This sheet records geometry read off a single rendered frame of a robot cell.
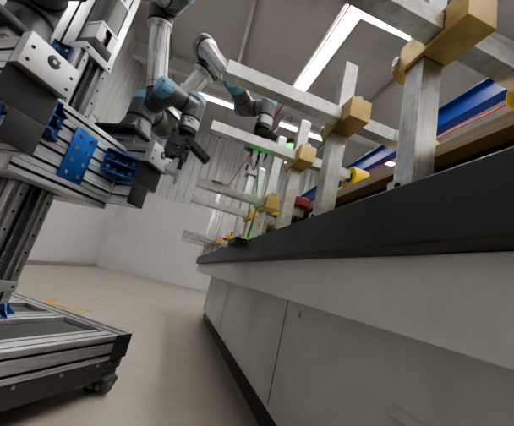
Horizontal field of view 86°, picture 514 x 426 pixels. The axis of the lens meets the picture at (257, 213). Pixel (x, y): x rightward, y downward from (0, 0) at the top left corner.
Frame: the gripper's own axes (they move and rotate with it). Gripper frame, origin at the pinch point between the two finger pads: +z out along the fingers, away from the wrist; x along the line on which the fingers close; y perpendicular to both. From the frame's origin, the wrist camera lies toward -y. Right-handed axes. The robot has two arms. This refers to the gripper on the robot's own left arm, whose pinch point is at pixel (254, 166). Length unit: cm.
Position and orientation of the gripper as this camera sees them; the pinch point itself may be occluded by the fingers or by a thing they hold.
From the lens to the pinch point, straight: 118.8
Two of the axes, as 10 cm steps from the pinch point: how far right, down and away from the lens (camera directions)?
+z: -2.3, 9.4, -2.5
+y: -5.8, 0.7, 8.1
